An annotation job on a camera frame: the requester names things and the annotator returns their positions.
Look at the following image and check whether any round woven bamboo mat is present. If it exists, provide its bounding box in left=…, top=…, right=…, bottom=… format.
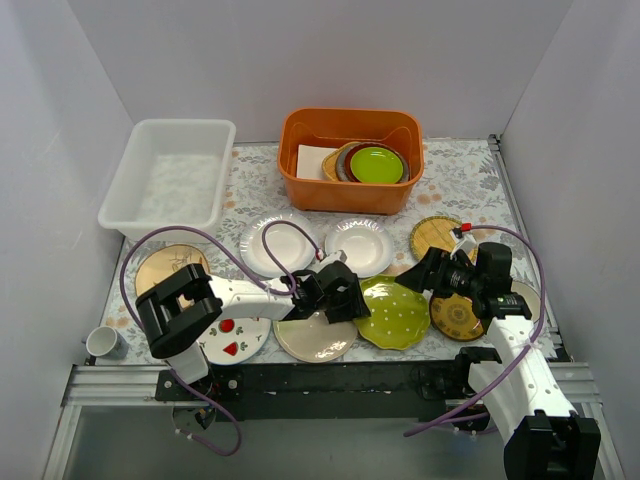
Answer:
left=409, top=216, right=462, bottom=260

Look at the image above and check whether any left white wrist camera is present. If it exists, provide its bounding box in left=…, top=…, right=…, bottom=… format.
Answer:
left=316, top=250, right=347, bottom=264

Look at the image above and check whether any yellow brown ornate plate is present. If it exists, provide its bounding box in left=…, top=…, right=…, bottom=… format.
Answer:
left=429, top=294, right=484, bottom=342

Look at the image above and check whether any tan bird pattern plate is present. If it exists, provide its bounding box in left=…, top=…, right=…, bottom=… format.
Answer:
left=135, top=244, right=210, bottom=295

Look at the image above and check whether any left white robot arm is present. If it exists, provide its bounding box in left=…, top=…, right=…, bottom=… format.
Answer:
left=135, top=258, right=371, bottom=400

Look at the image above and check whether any small white paper plate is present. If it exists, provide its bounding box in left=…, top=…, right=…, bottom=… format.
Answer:
left=324, top=218, right=395, bottom=279

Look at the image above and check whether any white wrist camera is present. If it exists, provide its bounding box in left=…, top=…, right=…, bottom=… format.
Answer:
left=316, top=250, right=347, bottom=264
left=450, top=223, right=477, bottom=259

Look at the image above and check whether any black aluminium base frame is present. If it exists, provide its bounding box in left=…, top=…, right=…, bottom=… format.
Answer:
left=59, top=344, right=601, bottom=424

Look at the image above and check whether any white paper sheet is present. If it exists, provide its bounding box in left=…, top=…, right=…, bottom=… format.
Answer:
left=296, top=145, right=335, bottom=180

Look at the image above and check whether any pale green cream plate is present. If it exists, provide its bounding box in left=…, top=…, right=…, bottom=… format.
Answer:
left=273, top=311, right=358, bottom=363

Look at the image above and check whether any small woven bamboo tray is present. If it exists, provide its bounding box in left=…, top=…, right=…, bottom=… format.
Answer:
left=322, top=146, right=342, bottom=182

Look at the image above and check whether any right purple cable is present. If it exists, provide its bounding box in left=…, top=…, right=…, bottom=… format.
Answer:
left=402, top=223, right=547, bottom=439

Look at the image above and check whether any lime green round plate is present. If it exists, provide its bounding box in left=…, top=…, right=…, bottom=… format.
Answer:
left=349, top=146, right=404, bottom=184

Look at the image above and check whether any floral pattern table mat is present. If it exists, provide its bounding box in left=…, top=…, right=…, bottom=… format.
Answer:
left=96, top=139, right=561, bottom=365

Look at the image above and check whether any grey speckled plate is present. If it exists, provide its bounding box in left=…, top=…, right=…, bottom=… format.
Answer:
left=335, top=142, right=358, bottom=182

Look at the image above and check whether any orange plastic bin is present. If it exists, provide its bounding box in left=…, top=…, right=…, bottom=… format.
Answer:
left=277, top=107, right=424, bottom=215

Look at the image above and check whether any large white paper plate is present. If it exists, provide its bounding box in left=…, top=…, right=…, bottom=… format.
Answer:
left=239, top=211, right=319, bottom=278

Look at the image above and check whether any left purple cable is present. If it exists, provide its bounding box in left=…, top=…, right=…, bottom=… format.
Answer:
left=118, top=219, right=322, bottom=457

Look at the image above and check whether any white bowl teal rim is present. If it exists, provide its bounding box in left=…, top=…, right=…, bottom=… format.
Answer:
left=512, top=281, right=541, bottom=323

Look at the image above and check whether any white plastic bin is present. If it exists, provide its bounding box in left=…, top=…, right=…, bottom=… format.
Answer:
left=98, top=119, right=236, bottom=241

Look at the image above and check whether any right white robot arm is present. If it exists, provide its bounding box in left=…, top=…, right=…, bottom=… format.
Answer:
left=396, top=242, right=601, bottom=479

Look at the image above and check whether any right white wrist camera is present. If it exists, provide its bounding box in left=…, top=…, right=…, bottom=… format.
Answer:
left=450, top=223, right=477, bottom=259

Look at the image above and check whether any green polka dot plate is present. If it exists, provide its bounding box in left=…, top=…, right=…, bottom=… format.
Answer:
left=354, top=275, right=431, bottom=351

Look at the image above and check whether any white watermelon pattern plate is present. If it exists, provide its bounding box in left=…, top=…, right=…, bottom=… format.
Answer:
left=198, top=317, right=271, bottom=366

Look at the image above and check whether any white ceramic cup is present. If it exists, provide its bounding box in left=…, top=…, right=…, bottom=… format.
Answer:
left=85, top=326, right=129, bottom=360

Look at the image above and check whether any purple cable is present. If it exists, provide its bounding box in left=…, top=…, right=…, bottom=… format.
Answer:
left=402, top=223, right=547, bottom=439
left=118, top=219, right=322, bottom=457

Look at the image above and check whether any dark red plate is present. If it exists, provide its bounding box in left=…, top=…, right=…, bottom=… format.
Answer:
left=345, top=142, right=409, bottom=184

